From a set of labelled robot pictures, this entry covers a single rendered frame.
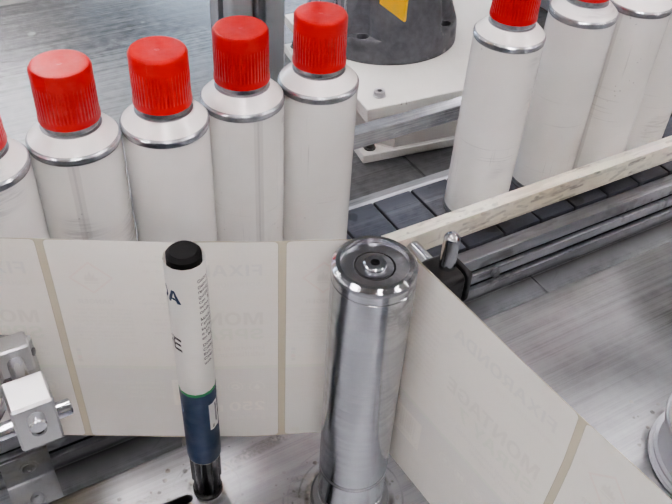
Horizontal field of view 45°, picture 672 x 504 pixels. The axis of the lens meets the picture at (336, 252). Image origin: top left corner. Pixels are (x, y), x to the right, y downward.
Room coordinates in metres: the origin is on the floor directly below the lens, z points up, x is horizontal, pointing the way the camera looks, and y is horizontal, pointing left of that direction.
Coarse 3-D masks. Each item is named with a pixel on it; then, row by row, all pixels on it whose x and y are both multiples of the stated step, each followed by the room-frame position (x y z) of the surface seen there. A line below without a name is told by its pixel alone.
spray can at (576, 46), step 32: (576, 0) 0.57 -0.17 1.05; (608, 0) 0.57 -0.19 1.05; (576, 32) 0.56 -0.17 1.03; (608, 32) 0.57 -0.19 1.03; (544, 64) 0.57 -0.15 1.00; (576, 64) 0.56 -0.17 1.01; (544, 96) 0.57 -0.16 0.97; (576, 96) 0.56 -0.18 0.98; (544, 128) 0.56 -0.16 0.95; (576, 128) 0.56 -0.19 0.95; (544, 160) 0.56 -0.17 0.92
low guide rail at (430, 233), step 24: (648, 144) 0.60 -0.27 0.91; (576, 168) 0.56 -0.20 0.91; (600, 168) 0.56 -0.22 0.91; (624, 168) 0.57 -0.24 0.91; (648, 168) 0.59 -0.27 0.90; (528, 192) 0.52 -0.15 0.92; (552, 192) 0.53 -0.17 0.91; (576, 192) 0.54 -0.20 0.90; (456, 216) 0.48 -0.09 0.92; (480, 216) 0.49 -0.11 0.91; (504, 216) 0.50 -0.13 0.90; (408, 240) 0.45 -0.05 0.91; (432, 240) 0.46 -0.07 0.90
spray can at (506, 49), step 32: (512, 0) 0.52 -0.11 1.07; (480, 32) 0.53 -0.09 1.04; (512, 32) 0.52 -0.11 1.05; (544, 32) 0.54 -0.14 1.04; (480, 64) 0.52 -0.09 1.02; (512, 64) 0.51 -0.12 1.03; (480, 96) 0.52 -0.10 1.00; (512, 96) 0.51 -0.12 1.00; (480, 128) 0.52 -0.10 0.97; (512, 128) 0.52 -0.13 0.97; (480, 160) 0.51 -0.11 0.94; (512, 160) 0.52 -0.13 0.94; (448, 192) 0.53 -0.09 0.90; (480, 192) 0.51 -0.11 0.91
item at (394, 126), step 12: (420, 108) 0.56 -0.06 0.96; (432, 108) 0.56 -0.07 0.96; (444, 108) 0.56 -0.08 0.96; (456, 108) 0.56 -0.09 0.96; (384, 120) 0.53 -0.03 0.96; (396, 120) 0.54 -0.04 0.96; (408, 120) 0.54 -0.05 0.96; (420, 120) 0.54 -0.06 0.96; (432, 120) 0.55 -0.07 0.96; (444, 120) 0.56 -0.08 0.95; (360, 132) 0.52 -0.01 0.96; (372, 132) 0.52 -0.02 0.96; (384, 132) 0.53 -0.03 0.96; (396, 132) 0.53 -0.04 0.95; (408, 132) 0.54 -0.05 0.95; (360, 144) 0.51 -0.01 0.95
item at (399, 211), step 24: (408, 192) 0.55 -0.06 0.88; (432, 192) 0.56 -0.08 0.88; (600, 192) 0.57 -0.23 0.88; (360, 216) 0.52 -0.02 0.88; (384, 216) 0.52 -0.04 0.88; (408, 216) 0.52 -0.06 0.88; (432, 216) 0.52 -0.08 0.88; (528, 216) 0.53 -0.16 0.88; (552, 216) 0.53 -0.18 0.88; (480, 240) 0.50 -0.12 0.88
